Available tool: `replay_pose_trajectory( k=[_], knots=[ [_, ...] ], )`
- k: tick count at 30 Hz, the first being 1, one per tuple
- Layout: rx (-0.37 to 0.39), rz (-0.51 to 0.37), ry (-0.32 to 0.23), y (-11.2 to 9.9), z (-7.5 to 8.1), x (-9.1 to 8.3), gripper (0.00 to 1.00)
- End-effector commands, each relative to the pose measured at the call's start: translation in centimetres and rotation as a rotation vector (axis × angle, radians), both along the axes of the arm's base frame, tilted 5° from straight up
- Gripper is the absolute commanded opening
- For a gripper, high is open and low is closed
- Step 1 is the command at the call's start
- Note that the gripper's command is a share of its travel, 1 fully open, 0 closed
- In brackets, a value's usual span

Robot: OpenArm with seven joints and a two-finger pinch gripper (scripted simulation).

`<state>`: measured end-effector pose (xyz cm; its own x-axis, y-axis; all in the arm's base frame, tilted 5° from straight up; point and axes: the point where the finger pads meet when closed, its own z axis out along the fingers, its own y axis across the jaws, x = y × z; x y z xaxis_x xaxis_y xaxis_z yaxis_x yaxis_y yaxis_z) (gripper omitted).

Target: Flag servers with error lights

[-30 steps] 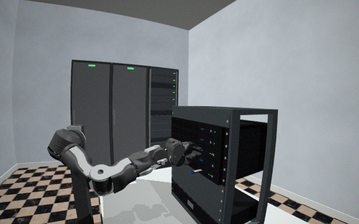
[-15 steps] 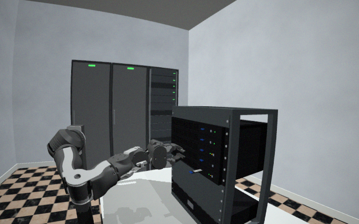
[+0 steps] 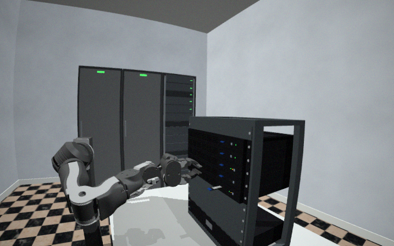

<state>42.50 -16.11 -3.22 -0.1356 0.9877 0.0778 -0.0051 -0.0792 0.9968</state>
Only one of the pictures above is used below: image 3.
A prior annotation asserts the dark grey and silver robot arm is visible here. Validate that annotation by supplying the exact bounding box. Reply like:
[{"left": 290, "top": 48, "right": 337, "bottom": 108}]
[{"left": 51, "top": 139, "right": 161, "bottom": 226}]

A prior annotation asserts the black server rack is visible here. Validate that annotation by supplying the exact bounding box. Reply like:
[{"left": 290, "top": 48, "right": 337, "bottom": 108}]
[{"left": 188, "top": 116, "right": 305, "bottom": 246}]

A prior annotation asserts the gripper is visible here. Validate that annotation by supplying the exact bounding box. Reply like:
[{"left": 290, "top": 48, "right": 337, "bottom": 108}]
[{"left": 157, "top": 153, "right": 202, "bottom": 187}]

